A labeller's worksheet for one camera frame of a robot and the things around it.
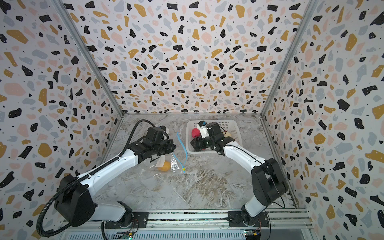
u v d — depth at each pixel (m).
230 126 1.03
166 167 0.87
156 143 0.65
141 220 0.73
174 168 0.83
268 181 0.45
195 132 1.03
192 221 0.75
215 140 0.67
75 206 0.41
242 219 0.68
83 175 0.44
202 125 0.78
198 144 0.76
